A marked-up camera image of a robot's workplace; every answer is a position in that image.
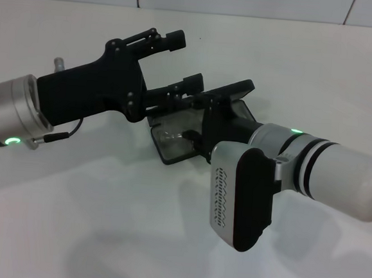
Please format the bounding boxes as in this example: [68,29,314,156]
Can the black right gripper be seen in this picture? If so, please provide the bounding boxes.
[141,70,262,168]

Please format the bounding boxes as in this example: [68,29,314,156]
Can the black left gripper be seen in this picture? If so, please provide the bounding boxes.
[32,19,188,138]

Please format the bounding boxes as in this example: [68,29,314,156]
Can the clear white glasses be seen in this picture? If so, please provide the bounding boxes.
[154,123,194,150]

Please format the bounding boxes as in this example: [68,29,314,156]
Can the black glasses case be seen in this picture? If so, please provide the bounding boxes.
[143,71,259,173]

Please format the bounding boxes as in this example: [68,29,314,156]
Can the clear left wrist connector plug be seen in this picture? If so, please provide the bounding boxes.
[51,56,66,73]

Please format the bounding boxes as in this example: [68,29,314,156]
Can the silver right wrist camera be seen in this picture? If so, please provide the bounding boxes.
[203,140,286,256]

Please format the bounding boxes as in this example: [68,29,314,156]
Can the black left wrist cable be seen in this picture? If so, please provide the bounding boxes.
[32,116,84,148]

